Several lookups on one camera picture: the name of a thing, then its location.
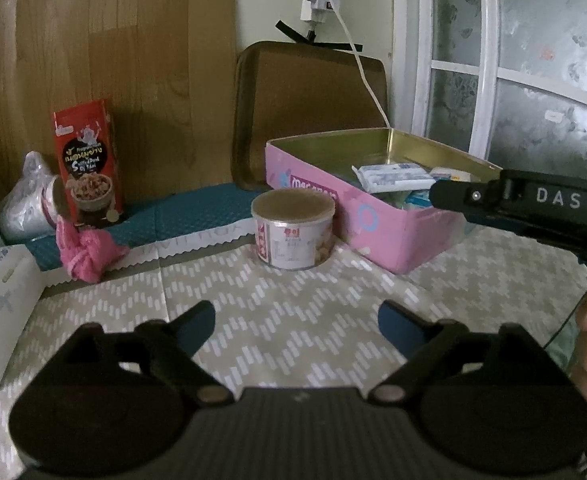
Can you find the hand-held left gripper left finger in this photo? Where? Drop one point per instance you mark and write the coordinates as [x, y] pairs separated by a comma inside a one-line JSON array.
[[201, 322]]

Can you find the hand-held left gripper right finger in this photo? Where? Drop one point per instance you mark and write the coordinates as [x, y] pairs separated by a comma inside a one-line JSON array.
[[398, 327]]

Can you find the pink knitted cloth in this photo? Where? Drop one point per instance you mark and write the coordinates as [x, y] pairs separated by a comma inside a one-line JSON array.
[[88, 255]]

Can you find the beige patterned tablecloth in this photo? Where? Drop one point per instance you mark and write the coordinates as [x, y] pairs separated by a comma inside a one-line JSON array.
[[283, 300]]

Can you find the white red labelled can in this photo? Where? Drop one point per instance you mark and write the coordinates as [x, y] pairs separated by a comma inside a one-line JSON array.
[[293, 240]]

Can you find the wooden board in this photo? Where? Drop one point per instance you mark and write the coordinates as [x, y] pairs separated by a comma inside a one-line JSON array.
[[123, 60]]

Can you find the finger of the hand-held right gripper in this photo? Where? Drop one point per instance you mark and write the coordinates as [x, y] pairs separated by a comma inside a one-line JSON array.
[[466, 196]]

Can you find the small white packet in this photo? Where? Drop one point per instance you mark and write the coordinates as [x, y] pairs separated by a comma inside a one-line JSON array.
[[451, 175]]

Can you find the black tape strips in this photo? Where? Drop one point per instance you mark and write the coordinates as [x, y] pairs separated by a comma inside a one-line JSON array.
[[293, 32]]

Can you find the red snack box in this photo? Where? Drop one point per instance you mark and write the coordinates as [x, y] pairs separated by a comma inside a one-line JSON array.
[[88, 160]]

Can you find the white framed frosted window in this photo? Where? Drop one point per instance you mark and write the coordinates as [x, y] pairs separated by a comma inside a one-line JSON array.
[[523, 60]]

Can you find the brown tray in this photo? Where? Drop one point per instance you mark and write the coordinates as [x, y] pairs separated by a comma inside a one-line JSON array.
[[313, 110]]

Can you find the clear plastic bag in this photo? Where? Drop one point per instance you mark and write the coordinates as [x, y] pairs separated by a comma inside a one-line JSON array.
[[23, 205]]

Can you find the pink tin box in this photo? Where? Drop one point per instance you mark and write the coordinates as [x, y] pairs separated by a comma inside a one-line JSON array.
[[373, 230]]

